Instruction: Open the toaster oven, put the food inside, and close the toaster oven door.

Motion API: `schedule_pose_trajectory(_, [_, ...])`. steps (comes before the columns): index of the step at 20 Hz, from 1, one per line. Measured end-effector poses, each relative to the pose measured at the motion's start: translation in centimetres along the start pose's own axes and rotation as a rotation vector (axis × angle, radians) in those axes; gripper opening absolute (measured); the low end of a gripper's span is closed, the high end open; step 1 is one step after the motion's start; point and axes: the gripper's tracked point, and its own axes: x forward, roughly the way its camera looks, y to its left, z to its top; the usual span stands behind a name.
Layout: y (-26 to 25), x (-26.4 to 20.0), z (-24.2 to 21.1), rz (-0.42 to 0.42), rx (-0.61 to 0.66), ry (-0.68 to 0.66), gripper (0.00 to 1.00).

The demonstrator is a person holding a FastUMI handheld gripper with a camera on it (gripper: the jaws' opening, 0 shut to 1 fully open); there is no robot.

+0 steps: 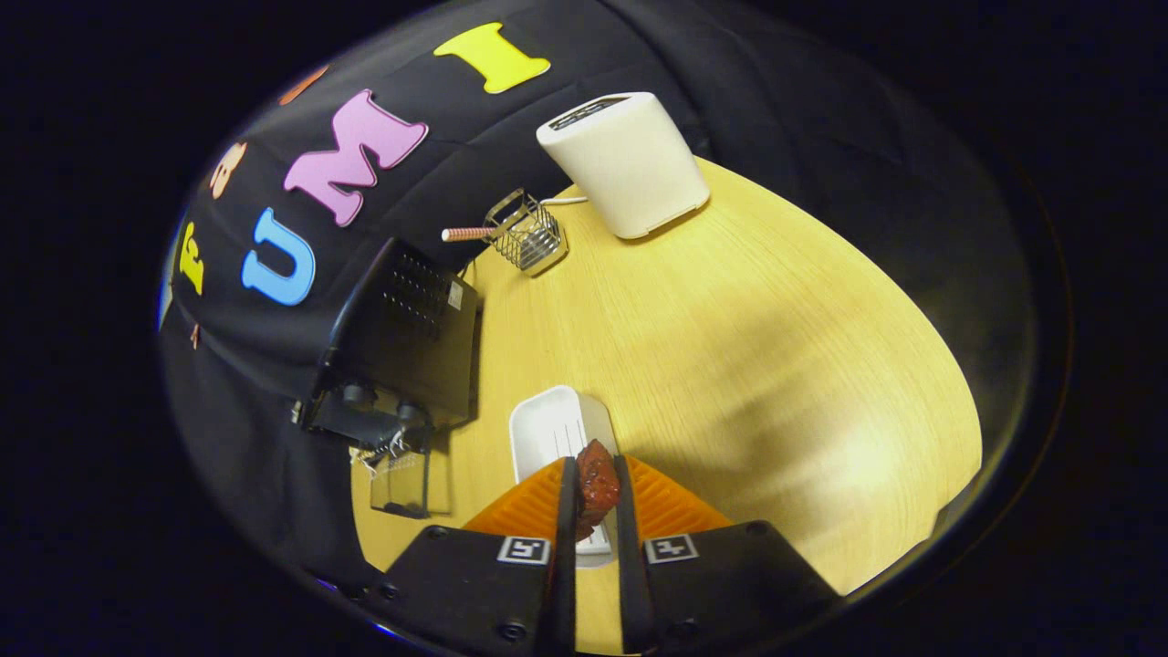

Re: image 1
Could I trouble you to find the brown meat piece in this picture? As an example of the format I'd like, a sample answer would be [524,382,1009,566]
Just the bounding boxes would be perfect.
[573,439,621,544]

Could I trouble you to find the white toaster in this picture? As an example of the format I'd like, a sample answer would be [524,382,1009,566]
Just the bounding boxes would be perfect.
[536,91,711,241]

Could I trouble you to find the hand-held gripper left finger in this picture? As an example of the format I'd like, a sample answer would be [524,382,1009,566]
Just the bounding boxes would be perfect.
[379,456,579,657]

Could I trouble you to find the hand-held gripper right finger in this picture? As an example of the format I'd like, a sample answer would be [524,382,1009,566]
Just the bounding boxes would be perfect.
[613,454,840,656]

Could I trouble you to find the wire mesh basket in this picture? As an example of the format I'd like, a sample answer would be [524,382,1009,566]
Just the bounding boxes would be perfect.
[484,188,568,277]

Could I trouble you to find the white plastic tray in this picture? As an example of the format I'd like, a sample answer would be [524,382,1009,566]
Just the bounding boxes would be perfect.
[508,385,621,568]

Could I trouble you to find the black backdrop cloth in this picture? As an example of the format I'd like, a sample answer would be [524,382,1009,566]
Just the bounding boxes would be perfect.
[160,0,1041,585]

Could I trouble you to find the black toaster oven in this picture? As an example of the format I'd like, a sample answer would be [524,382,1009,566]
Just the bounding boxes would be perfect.
[292,237,483,521]

